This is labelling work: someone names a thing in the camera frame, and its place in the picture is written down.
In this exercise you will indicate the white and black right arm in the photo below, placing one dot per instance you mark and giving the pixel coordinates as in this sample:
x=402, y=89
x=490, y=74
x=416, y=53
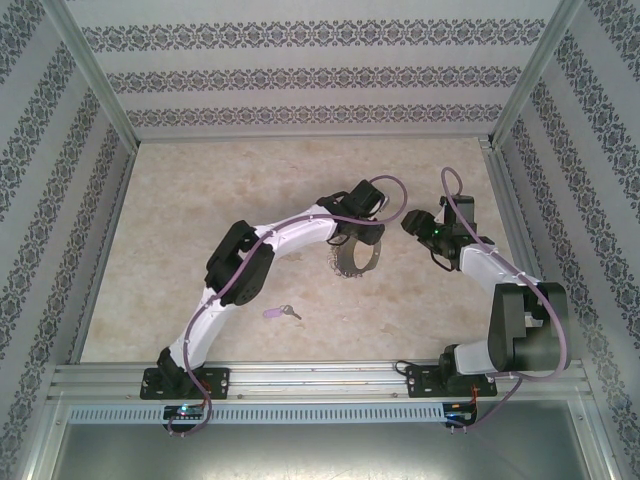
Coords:
x=485, y=262

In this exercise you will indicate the aluminium frame post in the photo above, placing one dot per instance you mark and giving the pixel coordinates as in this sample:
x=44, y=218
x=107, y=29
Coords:
x=537, y=75
x=95, y=75

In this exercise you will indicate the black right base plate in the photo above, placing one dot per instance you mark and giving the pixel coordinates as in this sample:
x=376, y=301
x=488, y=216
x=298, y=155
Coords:
x=420, y=385

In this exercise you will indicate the right controller board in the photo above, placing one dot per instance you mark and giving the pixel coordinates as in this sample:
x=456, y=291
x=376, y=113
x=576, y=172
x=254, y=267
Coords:
x=460, y=416

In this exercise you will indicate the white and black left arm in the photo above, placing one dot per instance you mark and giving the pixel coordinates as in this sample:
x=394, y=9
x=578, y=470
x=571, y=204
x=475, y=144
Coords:
x=300, y=230

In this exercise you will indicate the left controller board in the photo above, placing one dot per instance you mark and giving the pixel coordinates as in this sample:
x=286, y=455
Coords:
x=182, y=411

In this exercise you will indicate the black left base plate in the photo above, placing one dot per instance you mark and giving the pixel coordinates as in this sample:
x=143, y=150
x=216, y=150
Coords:
x=220, y=382

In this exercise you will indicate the grey metal sheet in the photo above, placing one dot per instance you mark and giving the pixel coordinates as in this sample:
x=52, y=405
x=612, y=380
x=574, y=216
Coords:
x=325, y=455

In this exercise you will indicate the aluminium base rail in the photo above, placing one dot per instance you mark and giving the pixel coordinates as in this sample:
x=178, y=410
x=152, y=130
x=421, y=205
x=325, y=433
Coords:
x=325, y=380

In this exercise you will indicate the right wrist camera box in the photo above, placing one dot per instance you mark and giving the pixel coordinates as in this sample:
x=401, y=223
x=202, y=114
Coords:
x=440, y=216

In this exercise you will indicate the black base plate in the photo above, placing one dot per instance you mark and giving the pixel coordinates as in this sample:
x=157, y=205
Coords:
x=220, y=382
x=420, y=385

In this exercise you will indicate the controller board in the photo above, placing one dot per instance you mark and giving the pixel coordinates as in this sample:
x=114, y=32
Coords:
x=182, y=411
x=460, y=416

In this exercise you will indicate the key with purple tag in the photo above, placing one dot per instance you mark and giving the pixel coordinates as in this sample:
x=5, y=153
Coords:
x=272, y=312

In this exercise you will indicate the large metal keyring with rings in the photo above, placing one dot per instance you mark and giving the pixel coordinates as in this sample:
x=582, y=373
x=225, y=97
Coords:
x=345, y=265

